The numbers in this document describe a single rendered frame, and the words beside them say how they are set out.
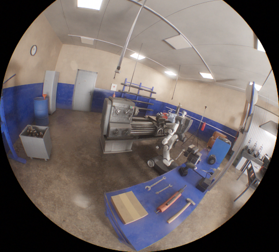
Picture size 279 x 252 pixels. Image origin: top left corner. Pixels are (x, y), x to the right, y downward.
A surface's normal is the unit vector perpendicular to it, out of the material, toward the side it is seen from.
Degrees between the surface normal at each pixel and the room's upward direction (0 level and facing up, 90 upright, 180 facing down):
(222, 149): 90
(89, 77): 90
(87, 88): 90
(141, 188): 0
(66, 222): 0
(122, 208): 0
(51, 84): 90
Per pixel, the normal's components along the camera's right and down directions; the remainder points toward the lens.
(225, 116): -0.84, -0.10
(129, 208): 0.25, -0.94
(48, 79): 0.49, 0.31
